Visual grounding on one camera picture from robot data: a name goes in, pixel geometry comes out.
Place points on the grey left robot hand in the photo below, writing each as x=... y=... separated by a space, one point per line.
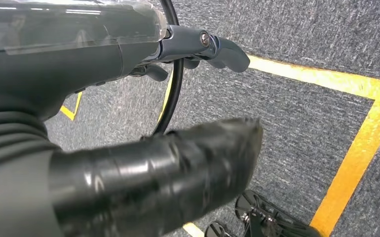
x=62 y=65

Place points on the black robot foot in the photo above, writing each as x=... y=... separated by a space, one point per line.
x=258 y=219

